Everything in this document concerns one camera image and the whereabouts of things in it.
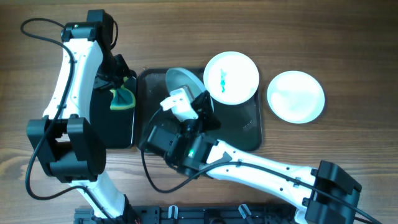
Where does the green yellow sponge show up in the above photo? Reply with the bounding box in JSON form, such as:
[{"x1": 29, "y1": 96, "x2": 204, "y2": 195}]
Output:
[{"x1": 109, "y1": 85, "x2": 136, "y2": 110}]

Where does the white plate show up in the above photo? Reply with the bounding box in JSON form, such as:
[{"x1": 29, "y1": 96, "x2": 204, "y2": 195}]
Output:
[
  {"x1": 266, "y1": 70, "x2": 326, "y2": 124},
  {"x1": 203, "y1": 51, "x2": 259, "y2": 105}
]

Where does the light blue plate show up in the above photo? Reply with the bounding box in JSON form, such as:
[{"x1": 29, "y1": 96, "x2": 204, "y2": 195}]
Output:
[{"x1": 165, "y1": 68, "x2": 206, "y2": 99}]

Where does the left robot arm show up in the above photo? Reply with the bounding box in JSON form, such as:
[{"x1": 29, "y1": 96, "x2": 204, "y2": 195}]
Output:
[{"x1": 27, "y1": 9, "x2": 140, "y2": 223}]

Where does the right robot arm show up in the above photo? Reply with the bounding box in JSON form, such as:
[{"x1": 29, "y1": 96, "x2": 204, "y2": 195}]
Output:
[{"x1": 144, "y1": 91, "x2": 362, "y2": 223}]

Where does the large dark serving tray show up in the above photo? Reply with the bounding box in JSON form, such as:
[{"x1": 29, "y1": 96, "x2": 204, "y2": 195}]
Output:
[{"x1": 134, "y1": 68, "x2": 263, "y2": 151}]

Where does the small black sponge tray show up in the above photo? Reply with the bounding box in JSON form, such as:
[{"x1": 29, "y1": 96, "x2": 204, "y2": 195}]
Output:
[{"x1": 90, "y1": 70, "x2": 137, "y2": 149}]

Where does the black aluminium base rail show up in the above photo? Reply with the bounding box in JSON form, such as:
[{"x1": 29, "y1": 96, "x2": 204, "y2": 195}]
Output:
[{"x1": 73, "y1": 203, "x2": 299, "y2": 224}]

